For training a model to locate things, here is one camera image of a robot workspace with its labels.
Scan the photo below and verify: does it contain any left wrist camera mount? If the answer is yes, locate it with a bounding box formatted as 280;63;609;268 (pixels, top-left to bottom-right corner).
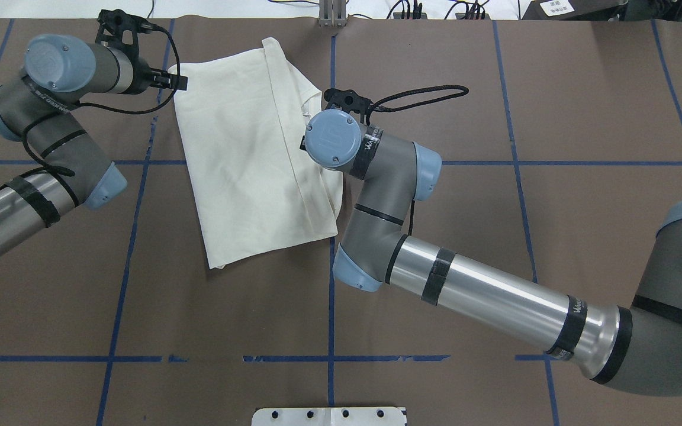
95;9;159;62

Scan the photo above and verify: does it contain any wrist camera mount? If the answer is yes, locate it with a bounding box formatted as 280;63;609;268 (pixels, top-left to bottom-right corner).
95;9;159;62
323;88;373;118

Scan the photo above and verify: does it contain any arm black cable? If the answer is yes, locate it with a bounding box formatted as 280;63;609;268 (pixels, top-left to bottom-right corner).
368;85;469;237
21;24;177;178

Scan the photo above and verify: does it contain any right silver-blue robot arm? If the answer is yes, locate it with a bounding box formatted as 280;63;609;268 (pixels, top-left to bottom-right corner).
301;109;682;396

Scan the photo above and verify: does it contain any black box with label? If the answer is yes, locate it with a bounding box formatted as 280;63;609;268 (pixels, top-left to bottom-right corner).
520;1;628;21

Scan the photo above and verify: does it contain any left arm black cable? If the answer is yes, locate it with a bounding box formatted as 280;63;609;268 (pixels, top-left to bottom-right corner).
21;24;177;178

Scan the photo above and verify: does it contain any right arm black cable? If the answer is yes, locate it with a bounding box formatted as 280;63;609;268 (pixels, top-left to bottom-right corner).
368;85;469;237

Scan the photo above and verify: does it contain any orange-black adapter box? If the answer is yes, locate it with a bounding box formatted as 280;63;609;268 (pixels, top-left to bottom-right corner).
444;1;490;21
386;1;427;21

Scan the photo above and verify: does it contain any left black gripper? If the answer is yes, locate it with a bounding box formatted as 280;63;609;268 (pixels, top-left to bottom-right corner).
130;57;188;95

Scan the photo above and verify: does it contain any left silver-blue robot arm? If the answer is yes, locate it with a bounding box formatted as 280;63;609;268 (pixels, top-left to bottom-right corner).
0;33;187;256

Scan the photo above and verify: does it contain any aluminium frame post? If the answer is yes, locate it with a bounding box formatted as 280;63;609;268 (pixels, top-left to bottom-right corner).
317;0;348;28

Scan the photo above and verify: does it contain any white central pedestal column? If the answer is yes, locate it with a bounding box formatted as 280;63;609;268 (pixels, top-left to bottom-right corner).
251;406;408;425

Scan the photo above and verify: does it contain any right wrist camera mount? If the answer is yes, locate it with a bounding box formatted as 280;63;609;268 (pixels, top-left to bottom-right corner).
323;88;373;118

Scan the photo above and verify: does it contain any cream long-sleeve cat shirt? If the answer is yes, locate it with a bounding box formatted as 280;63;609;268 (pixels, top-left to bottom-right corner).
174;37;343;269

